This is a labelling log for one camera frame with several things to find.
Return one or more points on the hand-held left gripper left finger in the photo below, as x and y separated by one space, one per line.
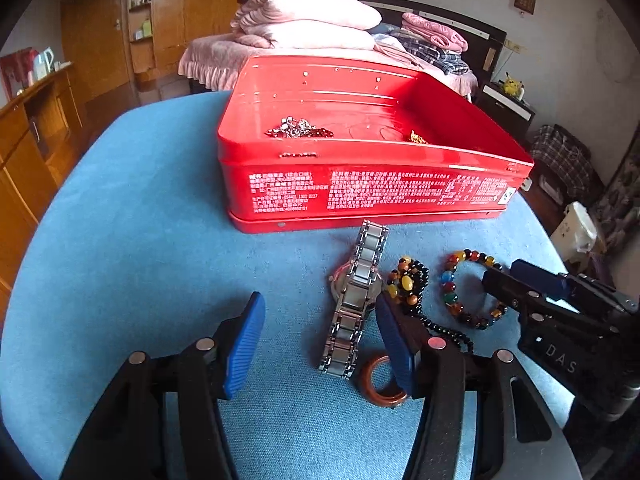
242 350

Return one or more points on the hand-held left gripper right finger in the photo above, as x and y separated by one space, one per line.
397 350

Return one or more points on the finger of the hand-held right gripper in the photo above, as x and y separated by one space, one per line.
510 292
542 277

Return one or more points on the silver metal wristwatch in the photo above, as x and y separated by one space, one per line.
357 300

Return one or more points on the red tin box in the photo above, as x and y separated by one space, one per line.
375 195

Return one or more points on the small gold jewelry piece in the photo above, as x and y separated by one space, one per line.
417 137

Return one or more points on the white bin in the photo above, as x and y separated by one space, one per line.
575 232

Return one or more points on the patterned curtain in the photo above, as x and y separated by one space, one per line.
620 195

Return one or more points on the plaid bag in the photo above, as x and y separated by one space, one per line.
565 160

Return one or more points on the blue table cloth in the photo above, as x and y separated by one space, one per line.
150 260

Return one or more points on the dark nightstand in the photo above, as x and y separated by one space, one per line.
505 110

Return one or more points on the yellow plush toy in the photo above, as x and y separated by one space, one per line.
512 86

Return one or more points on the plaid folded clothes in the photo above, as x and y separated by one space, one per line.
440 57

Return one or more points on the pink folded blanket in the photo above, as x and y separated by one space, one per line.
435 32

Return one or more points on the bed with pink bedspread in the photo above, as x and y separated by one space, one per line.
210 60

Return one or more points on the wooden dresser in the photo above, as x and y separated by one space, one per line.
30 150

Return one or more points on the pink folded quilt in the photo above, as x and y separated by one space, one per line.
310 37
310 10

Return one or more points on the wooden door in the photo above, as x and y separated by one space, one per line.
95 45

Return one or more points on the wooden wardrobe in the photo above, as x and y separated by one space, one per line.
200 5

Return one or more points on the white electric kettle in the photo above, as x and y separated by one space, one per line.
44 62

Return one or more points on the wall socket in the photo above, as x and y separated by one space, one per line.
515 47

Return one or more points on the brown wall lamp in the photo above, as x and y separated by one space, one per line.
525 0

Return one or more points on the red picture frame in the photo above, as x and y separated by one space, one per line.
12 75

